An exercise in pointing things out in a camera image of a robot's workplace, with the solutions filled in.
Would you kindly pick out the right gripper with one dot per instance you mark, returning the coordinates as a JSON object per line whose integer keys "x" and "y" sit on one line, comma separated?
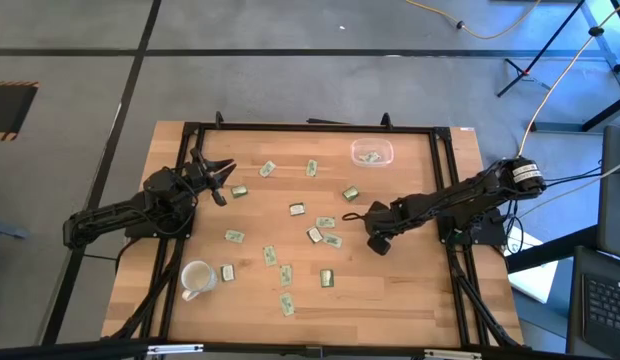
{"x": 385, "y": 217}

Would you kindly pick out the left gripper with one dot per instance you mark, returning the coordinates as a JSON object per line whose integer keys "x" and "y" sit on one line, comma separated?
{"x": 200, "y": 172}

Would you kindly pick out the dark green white sweetener packet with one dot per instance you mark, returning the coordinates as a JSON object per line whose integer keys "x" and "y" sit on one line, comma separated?
{"x": 297, "y": 209}
{"x": 239, "y": 191}
{"x": 327, "y": 278}
{"x": 350, "y": 193}
{"x": 314, "y": 234}
{"x": 227, "y": 272}

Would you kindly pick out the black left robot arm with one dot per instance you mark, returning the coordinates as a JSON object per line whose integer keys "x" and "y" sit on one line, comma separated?
{"x": 105, "y": 215}

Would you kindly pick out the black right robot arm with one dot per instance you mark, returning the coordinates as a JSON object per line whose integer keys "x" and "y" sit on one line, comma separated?
{"x": 455, "y": 197}

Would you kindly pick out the clear plastic bin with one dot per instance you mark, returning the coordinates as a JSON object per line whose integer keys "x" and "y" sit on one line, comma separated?
{"x": 385, "y": 145}

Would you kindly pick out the black thin rod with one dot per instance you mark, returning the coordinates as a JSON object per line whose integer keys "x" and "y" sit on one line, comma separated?
{"x": 325, "y": 121}

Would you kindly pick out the white ceramic mug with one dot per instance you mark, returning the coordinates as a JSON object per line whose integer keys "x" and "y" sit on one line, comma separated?
{"x": 197, "y": 276}

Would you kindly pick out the white box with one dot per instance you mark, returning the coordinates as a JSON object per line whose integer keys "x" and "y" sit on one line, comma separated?
{"x": 535, "y": 282}

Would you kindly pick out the black desk beam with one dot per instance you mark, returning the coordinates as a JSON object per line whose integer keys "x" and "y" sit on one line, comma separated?
{"x": 555, "y": 250}

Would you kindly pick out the black floor hatch striped border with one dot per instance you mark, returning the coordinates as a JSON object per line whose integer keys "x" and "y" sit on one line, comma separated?
{"x": 10, "y": 107}

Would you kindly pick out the black tripod stand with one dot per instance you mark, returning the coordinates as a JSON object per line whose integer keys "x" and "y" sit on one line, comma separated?
{"x": 540, "y": 51}

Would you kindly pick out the black laptop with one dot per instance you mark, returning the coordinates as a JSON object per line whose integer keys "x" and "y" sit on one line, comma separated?
{"x": 605, "y": 305}

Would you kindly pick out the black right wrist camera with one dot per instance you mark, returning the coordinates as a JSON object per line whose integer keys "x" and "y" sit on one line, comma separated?
{"x": 379, "y": 245}

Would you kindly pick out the black aluminium table frame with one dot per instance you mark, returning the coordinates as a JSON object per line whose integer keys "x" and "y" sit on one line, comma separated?
{"x": 315, "y": 128}

